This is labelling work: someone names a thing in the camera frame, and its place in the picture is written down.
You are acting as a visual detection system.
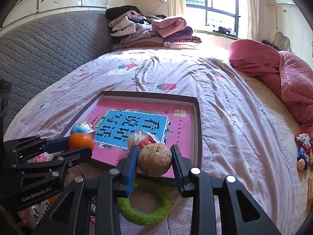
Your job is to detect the small colourful doll toy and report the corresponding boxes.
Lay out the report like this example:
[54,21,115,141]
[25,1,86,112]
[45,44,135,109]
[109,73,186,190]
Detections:
[294,132,312,171]

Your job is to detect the orange tangerine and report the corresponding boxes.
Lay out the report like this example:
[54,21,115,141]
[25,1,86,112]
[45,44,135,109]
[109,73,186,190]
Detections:
[69,133,94,151]
[48,194,60,205]

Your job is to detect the blue cookie packet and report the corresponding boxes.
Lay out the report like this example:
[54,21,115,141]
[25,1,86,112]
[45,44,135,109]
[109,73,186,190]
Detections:
[90,196,97,216]

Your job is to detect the strawberry print bed sheet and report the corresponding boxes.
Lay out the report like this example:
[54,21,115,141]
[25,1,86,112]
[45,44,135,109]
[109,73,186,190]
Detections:
[4,49,309,234]

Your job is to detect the pile of folded clothes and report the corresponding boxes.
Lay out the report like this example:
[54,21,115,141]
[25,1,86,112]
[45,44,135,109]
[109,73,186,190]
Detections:
[105,5,202,52]

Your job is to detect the cream sheer scrunchie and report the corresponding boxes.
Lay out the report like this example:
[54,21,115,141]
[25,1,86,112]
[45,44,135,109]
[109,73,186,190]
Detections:
[30,200,51,226]

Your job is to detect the green knitted ring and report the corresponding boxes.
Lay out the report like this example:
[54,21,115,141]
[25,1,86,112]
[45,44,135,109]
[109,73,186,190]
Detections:
[117,178,174,226]

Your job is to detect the grey quilted headboard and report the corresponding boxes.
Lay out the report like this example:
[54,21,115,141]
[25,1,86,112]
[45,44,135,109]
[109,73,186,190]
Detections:
[1,11,113,129]

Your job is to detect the dark clothes on windowsill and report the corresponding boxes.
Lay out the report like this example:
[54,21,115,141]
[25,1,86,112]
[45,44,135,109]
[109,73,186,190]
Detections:
[213,27,237,38]

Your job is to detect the red surprise egg toy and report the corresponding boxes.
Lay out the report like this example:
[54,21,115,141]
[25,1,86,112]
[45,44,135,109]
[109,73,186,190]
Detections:
[127,130,159,151]

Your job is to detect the blue surprise egg toy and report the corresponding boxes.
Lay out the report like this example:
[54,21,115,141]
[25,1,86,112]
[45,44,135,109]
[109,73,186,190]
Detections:
[69,121,97,138]

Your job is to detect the heart shaped wire chair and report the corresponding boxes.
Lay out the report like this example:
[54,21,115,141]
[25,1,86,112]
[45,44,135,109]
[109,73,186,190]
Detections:
[272,31,292,52]

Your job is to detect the brown walnut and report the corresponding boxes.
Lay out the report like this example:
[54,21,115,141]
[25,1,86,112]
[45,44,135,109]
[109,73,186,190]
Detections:
[137,143,172,177]

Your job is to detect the shallow grey cardboard box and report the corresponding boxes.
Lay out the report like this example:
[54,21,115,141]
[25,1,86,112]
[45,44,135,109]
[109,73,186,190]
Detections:
[59,91,203,179]

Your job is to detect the window with dark frame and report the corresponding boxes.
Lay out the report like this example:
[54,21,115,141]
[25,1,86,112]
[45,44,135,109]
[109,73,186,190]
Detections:
[183,0,239,36]

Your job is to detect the pink quilted blanket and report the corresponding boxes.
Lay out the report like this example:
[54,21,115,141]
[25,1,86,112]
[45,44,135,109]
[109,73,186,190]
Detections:
[229,39,312,137]

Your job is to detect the pink and blue book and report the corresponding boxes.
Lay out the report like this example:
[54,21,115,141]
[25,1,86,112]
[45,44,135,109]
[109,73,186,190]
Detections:
[67,99,194,179]

